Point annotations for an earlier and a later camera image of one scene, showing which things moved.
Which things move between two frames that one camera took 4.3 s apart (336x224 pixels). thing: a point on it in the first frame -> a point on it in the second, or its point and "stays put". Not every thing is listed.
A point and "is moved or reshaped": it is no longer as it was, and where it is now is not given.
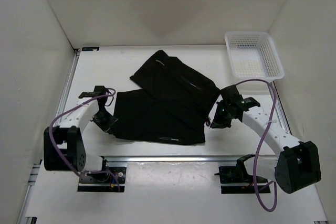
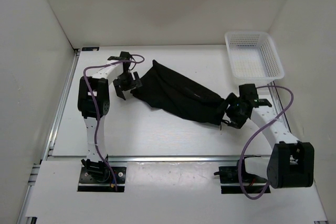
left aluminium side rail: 61,104 stays put
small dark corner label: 90,49 stays put
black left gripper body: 104,119 -> 126,81
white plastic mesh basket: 253,55 stays put
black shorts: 173,106 is moved or reshaped
